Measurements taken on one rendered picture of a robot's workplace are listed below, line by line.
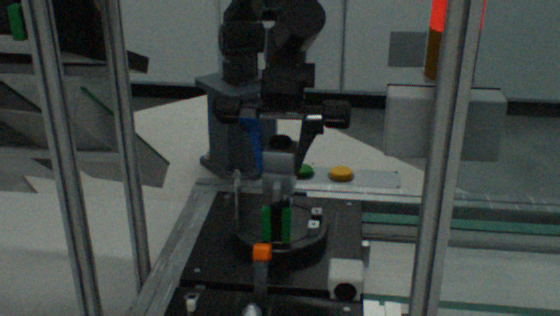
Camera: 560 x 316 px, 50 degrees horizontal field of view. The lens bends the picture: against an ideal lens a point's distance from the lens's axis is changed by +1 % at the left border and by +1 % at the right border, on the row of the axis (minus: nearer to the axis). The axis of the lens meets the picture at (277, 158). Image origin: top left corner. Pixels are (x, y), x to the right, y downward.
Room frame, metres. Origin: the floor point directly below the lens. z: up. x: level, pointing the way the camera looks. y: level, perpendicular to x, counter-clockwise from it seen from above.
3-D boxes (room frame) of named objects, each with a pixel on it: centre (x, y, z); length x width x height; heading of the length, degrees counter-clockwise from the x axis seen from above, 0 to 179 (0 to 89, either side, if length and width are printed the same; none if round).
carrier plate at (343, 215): (0.74, 0.00, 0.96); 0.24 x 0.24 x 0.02; 83
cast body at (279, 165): (0.73, 0.00, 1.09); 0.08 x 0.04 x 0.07; 174
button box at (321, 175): (0.94, -0.11, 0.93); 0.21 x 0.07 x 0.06; 83
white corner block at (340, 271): (0.63, -0.09, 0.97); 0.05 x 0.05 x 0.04; 83
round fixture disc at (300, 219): (0.74, 0.00, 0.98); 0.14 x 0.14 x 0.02
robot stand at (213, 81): (1.18, 0.07, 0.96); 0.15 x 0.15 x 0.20; 37
